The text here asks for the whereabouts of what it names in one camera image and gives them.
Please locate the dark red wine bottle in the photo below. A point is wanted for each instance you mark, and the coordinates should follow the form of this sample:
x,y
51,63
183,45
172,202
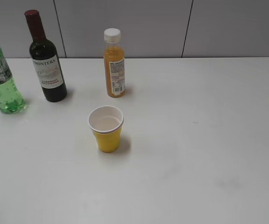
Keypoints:
x,y
45,59

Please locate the yellow paper cup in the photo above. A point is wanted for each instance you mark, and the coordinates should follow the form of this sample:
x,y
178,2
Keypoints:
x,y
106,124

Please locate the green sprite bottle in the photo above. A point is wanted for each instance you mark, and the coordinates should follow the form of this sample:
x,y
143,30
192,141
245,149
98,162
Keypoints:
x,y
11,100

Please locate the orange juice bottle white cap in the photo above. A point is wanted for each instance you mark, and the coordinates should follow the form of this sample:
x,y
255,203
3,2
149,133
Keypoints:
x,y
114,63

